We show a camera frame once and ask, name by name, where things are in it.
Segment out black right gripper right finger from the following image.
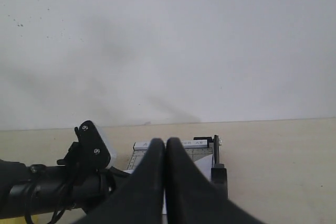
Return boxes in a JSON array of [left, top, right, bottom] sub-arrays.
[[165, 137, 262, 223]]

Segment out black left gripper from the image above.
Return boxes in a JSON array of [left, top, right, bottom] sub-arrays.
[[56, 141, 137, 211]]

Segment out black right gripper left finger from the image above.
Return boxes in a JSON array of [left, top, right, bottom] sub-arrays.
[[78, 138, 165, 223]]

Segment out white paper sheet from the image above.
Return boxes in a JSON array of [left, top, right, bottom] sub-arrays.
[[124, 154, 213, 216]]

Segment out black cutter blade arm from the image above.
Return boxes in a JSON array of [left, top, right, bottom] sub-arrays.
[[211, 135, 228, 199]]

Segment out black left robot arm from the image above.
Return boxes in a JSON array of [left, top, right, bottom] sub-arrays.
[[1, 142, 129, 219]]

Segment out grey paper cutter base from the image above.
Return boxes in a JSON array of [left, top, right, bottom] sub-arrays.
[[126, 136, 223, 224]]

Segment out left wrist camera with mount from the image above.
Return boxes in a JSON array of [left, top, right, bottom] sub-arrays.
[[75, 120, 117, 171]]

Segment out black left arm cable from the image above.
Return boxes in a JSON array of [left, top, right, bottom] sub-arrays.
[[25, 155, 116, 224]]

